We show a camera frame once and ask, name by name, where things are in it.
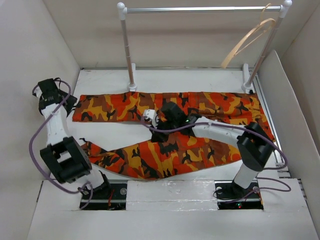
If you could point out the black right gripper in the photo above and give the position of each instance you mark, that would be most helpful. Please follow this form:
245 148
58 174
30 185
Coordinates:
158 136

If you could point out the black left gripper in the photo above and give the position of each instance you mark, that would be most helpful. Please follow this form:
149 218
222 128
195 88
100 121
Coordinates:
71 102

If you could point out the orange camouflage trousers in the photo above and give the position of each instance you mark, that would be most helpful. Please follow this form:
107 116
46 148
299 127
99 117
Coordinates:
180 153

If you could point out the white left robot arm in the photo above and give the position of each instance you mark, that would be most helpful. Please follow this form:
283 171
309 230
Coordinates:
64 157

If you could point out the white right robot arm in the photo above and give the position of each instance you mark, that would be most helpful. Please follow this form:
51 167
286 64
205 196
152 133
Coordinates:
251 141

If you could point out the beige wooden hanger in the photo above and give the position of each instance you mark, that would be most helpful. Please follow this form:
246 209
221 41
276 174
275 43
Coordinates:
263 27

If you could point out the white clothes rack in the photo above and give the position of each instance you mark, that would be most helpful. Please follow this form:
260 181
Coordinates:
194 34

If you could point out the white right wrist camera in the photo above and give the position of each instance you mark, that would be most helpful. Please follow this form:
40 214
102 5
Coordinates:
151 116

